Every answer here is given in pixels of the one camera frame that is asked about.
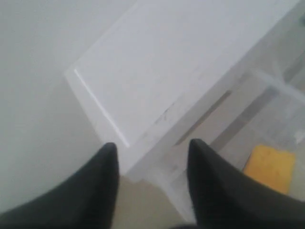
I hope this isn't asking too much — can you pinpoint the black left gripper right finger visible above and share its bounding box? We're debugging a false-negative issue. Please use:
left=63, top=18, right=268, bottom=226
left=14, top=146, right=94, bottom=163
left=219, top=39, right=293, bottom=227
left=187, top=139, right=305, bottom=229

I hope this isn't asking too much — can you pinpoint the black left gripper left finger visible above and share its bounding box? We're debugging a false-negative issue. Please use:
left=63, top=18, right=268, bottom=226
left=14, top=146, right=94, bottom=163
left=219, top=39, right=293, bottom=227
left=0, top=143, right=119, bottom=229

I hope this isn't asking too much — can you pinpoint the yellow wedge sponge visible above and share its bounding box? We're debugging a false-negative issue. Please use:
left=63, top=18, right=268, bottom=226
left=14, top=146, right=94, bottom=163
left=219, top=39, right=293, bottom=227
left=243, top=145, right=296, bottom=194

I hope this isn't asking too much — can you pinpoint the clear drawer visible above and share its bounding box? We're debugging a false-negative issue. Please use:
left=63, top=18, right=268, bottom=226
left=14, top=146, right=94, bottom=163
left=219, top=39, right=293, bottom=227
left=160, top=70, right=305, bottom=222

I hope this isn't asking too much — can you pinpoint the white plastic drawer cabinet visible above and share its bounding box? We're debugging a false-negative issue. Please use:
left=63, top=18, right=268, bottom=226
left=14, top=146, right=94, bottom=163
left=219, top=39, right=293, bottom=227
left=64, top=0, right=305, bottom=187

